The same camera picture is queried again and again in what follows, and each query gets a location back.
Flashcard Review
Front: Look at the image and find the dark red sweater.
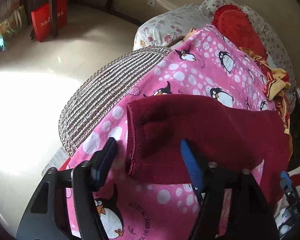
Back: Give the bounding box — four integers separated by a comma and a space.
125, 94, 289, 207

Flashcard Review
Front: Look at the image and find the yellow red blanket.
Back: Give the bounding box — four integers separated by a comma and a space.
239, 47, 291, 135

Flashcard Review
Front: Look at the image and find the woven striped mattress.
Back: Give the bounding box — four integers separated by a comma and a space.
58, 46, 172, 157

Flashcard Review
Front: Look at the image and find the pink penguin blanket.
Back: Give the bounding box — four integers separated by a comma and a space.
69, 25, 275, 239

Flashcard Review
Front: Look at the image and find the red heart cushion left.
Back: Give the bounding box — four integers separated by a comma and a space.
212, 4, 268, 60

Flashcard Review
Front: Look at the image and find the colourful green gift bag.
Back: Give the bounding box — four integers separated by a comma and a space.
0, 5, 27, 51

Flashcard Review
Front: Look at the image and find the red gift bag front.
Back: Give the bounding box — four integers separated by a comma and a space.
31, 3, 51, 42

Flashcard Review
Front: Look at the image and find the red gift bag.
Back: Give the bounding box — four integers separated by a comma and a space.
31, 3, 51, 42
57, 0, 68, 29

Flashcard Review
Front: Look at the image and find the floral pillow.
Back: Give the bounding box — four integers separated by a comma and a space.
133, 0, 297, 111

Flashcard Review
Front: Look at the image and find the red gift bag rear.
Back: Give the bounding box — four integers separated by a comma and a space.
57, 0, 68, 29

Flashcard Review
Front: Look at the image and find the wall power socket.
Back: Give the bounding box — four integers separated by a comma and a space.
148, 0, 155, 6

